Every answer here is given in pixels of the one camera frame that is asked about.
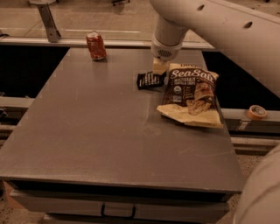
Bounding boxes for black rxbar chocolate bar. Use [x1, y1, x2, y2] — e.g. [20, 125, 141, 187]
[136, 72, 166, 90]

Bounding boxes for brown sea salt chip bag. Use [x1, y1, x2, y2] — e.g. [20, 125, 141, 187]
[157, 63, 223, 129]

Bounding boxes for left metal railing bracket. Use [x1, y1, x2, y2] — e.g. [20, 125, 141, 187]
[29, 0, 61, 43]

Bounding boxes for grey drawer with handle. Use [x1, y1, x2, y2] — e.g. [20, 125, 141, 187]
[10, 190, 229, 224]

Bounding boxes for orange tape roll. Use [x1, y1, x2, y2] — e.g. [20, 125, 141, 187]
[248, 105, 267, 120]

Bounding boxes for red soda can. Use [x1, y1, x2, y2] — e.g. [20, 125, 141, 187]
[86, 31, 107, 61]

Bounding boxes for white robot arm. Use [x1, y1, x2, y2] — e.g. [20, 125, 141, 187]
[150, 0, 280, 224]

